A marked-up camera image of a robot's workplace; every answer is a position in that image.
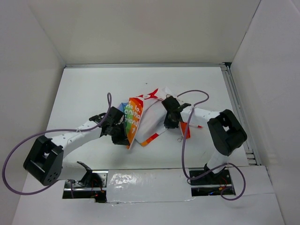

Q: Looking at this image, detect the white taped front panel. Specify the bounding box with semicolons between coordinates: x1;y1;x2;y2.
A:
106;169;192;203

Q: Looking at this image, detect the colourful rainbow kids jacket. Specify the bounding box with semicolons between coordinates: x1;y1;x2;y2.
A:
117;86;203;150

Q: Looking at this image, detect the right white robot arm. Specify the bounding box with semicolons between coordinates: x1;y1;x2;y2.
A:
162;96;248;184

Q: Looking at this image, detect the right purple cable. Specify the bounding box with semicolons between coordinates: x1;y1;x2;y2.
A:
175;90;246;200

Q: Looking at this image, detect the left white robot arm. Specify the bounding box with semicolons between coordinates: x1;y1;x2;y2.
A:
23;107;129;187

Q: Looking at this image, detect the aluminium frame rail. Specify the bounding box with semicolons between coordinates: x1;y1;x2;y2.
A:
64;62;261;165

